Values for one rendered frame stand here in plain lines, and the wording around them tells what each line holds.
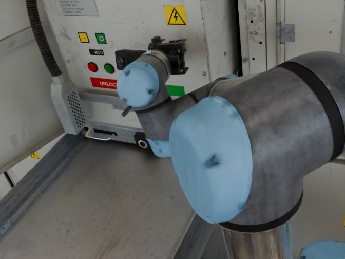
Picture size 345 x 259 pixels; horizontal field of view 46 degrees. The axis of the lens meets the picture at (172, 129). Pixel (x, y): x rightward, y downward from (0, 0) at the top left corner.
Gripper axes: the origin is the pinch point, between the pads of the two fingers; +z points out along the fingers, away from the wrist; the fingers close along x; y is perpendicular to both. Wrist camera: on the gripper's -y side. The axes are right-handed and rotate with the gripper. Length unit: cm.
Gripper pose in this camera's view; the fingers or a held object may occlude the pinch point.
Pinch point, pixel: (166, 48)
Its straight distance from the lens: 106.1
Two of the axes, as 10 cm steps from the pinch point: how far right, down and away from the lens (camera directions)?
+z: 2.0, -3.9, 9.0
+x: -1.1, -9.2, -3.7
